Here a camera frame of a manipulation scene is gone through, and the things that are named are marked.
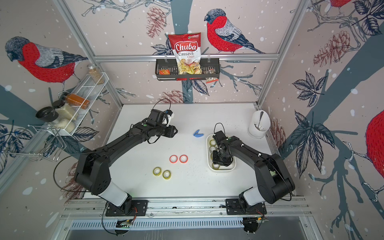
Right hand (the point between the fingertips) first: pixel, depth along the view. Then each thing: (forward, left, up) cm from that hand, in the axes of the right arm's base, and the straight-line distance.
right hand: (216, 161), depth 87 cm
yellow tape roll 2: (-8, +29, -2) cm, 30 cm away
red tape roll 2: (+2, +20, -2) cm, 20 cm away
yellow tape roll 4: (-2, 0, -2) cm, 3 cm away
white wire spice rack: (+30, +78, +30) cm, 88 cm away
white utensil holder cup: (+24, -30, +6) cm, 39 cm away
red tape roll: (0, +28, -2) cm, 28 cm away
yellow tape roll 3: (+14, +1, -2) cm, 14 cm away
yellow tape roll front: (+9, +2, -2) cm, 9 cm away
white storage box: (-4, -9, +2) cm, 10 cm away
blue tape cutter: (+19, +12, -1) cm, 23 cm away
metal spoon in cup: (+22, -29, +4) cm, 36 cm away
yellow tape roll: (-6, +35, -2) cm, 35 cm away
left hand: (+14, +24, +14) cm, 31 cm away
